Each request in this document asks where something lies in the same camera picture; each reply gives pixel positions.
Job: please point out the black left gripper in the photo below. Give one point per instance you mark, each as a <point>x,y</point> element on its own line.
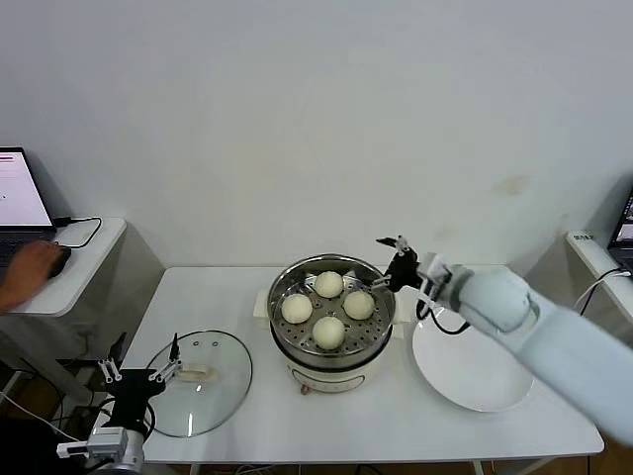
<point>131,391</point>

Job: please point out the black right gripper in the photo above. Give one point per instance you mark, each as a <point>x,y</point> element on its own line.
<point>405,274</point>

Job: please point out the white steamed baozi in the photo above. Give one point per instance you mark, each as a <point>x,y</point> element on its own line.
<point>297,308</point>
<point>358,304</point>
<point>329,284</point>
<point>329,332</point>

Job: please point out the round glass pot lid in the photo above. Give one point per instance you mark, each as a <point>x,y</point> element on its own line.
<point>217,410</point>

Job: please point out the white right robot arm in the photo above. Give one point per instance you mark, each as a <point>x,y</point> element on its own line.
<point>544,336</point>

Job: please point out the stainless steel steamer basket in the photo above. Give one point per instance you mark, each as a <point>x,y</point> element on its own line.
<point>306,336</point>

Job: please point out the bare person hand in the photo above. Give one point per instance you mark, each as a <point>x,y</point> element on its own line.
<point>29,272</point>

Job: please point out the white side desk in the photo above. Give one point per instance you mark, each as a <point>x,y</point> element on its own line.
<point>94,257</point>
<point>593,250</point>

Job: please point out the cream electric cooker pot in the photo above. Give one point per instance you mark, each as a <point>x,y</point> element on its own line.
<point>336,376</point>

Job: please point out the black computer mouse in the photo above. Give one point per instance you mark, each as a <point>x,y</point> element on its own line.
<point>63,259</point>

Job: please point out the white round plate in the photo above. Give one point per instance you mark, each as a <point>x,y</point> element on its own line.
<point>470,368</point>

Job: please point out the black laptop with bright screen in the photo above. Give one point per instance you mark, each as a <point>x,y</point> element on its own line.
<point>20,198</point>

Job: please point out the dark laptop with dark screen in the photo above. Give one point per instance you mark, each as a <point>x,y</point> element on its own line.
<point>624,232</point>

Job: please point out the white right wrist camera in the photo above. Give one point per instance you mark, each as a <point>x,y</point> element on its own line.
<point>435,266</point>

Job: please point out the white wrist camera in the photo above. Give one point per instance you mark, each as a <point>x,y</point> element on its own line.
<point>435,266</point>
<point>94,445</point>

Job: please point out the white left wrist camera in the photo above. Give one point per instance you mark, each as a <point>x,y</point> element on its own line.
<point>94,445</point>

